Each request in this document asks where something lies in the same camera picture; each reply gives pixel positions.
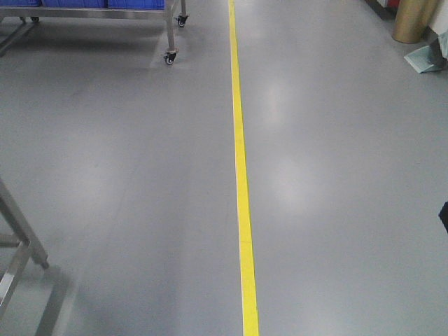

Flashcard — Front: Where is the steel table leg frame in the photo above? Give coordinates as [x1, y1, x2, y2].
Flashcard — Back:
[1, 180, 49, 318]

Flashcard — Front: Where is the cardboard tube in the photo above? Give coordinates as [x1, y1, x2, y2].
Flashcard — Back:
[391, 0, 439, 44]

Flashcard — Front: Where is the steel cart with casters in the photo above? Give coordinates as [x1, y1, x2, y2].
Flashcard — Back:
[1, 1, 188, 65]

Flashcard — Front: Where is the teal dustpan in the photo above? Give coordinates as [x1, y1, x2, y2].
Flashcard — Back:
[404, 32, 447, 74]

